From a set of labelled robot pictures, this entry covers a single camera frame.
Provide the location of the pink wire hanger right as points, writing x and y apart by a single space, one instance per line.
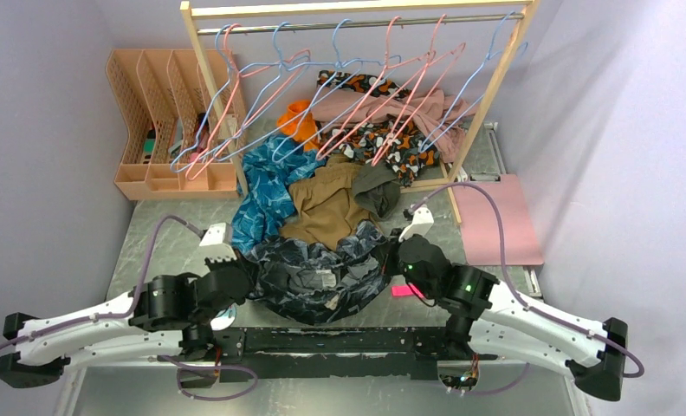
408 112

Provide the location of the pink wire hanger left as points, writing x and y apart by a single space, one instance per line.
233 118

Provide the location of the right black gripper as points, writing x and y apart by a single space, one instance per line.
390 250

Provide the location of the pink plastic clip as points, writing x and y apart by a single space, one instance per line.
405 290

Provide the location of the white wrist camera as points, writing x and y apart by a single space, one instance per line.
216 243
421 220

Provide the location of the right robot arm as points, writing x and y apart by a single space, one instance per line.
487 316

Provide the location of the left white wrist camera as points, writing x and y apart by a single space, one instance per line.
216 243

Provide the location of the olive green garment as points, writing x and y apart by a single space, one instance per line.
376 189

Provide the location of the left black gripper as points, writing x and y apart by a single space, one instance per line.
238 261

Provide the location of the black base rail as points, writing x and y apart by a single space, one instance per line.
286 353

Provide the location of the brown shorts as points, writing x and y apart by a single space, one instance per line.
325 207

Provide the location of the peach file organizer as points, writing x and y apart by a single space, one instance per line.
160 94

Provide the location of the pink garment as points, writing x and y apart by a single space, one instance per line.
342 105

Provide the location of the blue wire hanger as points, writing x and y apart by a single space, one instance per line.
219 105
453 118
289 70
332 83

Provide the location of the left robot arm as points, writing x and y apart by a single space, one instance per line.
169 316

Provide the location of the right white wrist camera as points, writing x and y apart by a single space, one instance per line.
421 220

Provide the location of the pink clipboard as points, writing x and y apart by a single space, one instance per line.
479 227

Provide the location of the blue leaf print garment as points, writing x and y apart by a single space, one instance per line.
270 169

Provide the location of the orange black patterned garment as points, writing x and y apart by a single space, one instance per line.
361 141

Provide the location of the dark leaf print shorts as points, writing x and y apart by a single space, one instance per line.
312 284

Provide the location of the wooden clothes rack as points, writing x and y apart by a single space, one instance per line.
192 15

